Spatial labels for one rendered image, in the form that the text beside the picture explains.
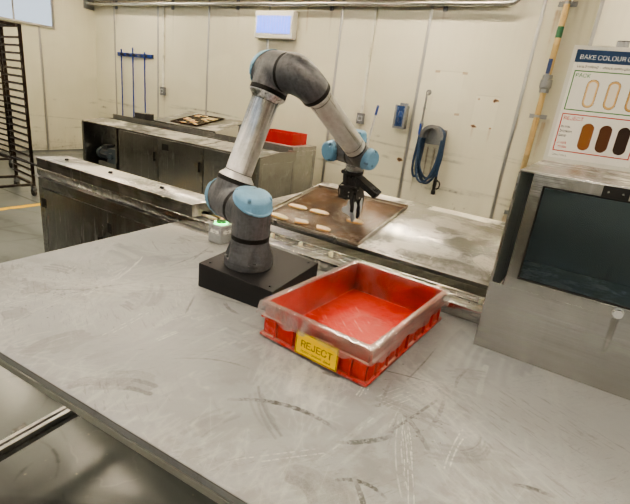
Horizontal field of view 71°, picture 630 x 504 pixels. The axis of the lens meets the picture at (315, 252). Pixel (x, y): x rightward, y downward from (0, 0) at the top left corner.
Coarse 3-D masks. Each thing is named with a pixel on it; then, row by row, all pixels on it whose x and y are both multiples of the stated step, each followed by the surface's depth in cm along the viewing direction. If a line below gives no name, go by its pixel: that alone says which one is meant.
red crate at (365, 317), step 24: (312, 312) 128; (336, 312) 129; (360, 312) 131; (384, 312) 133; (408, 312) 135; (264, 336) 113; (288, 336) 108; (360, 336) 118; (408, 336) 111; (360, 384) 97
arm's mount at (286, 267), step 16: (272, 256) 145; (288, 256) 147; (208, 272) 133; (224, 272) 130; (240, 272) 132; (272, 272) 134; (288, 272) 136; (304, 272) 138; (208, 288) 135; (224, 288) 131; (240, 288) 128; (256, 288) 126; (272, 288) 125; (256, 304) 127
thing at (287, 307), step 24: (360, 264) 144; (288, 288) 117; (312, 288) 125; (336, 288) 137; (360, 288) 146; (384, 288) 140; (408, 288) 135; (432, 288) 131; (264, 312) 109; (288, 312) 105; (432, 312) 119; (312, 336) 101; (336, 336) 97; (384, 336) 99; (360, 360) 94; (384, 360) 98
